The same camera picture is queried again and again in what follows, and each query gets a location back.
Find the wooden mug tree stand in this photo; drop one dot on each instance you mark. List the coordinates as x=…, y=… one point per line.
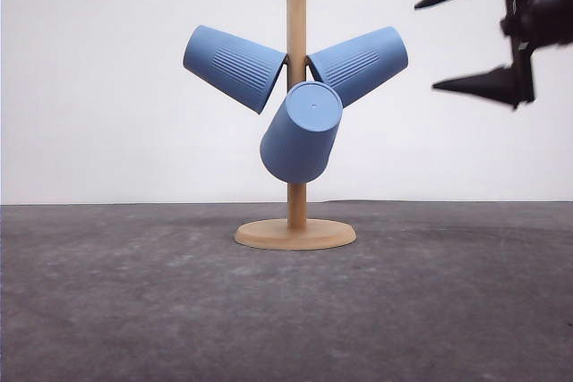
x=296, y=232

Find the blue cup image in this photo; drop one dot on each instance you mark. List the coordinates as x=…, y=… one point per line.
x=243, y=71
x=359, y=64

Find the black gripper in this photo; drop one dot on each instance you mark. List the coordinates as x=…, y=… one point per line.
x=531, y=24

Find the blue ribbed cup front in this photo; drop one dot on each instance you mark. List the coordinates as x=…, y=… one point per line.
x=297, y=142

